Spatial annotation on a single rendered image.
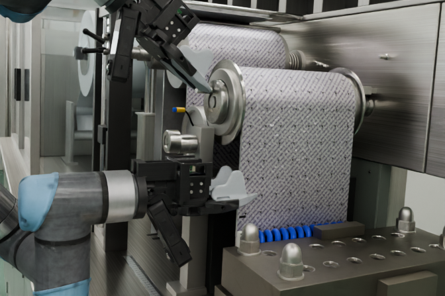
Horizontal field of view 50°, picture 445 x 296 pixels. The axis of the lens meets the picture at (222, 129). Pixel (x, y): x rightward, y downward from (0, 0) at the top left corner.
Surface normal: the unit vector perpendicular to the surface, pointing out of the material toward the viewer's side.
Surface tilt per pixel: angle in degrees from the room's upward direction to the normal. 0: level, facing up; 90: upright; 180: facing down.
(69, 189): 52
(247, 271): 90
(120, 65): 91
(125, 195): 75
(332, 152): 90
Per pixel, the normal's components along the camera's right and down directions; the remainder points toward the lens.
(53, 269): 0.04, 0.11
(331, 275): 0.05, -0.99
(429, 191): -0.89, 0.00
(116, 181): 0.35, -0.63
